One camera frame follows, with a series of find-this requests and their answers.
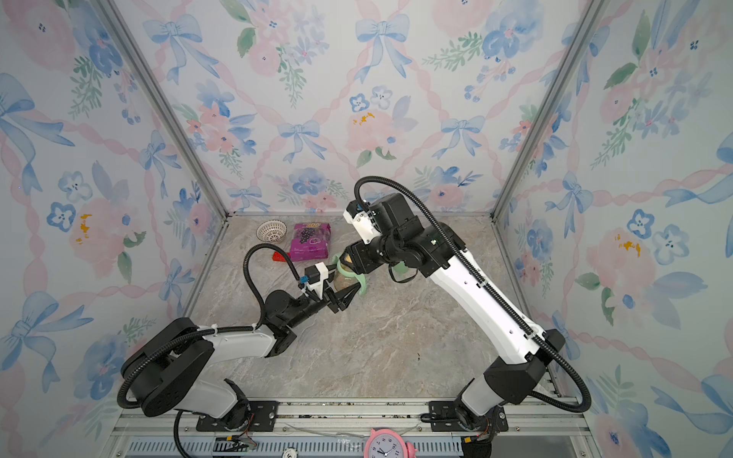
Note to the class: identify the patterned white bowl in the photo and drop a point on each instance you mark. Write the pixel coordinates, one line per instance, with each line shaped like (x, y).
(271, 231)

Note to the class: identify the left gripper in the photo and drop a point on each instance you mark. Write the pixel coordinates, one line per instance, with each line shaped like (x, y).
(341, 296)

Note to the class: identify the purple snack box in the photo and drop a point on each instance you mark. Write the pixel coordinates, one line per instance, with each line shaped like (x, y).
(310, 242)

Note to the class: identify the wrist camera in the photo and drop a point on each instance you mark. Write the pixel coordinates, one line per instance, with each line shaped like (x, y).
(364, 225)
(315, 276)

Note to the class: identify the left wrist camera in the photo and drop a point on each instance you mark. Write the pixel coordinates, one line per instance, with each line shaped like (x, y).
(315, 276)

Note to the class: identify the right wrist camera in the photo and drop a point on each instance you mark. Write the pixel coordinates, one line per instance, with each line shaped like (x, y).
(364, 225)

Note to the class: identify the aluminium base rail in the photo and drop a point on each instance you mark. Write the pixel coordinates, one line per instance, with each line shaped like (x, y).
(301, 427)

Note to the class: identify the pink alarm clock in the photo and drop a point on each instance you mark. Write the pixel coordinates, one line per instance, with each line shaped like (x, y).
(386, 443)

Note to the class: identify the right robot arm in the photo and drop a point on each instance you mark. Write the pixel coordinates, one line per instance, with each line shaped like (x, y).
(523, 348)

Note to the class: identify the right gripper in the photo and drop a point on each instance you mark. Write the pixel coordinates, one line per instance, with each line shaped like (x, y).
(361, 258)

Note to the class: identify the green bottle cap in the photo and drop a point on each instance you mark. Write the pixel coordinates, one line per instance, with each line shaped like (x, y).
(401, 269)

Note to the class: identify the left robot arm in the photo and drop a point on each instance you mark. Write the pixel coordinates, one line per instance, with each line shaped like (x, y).
(166, 374)

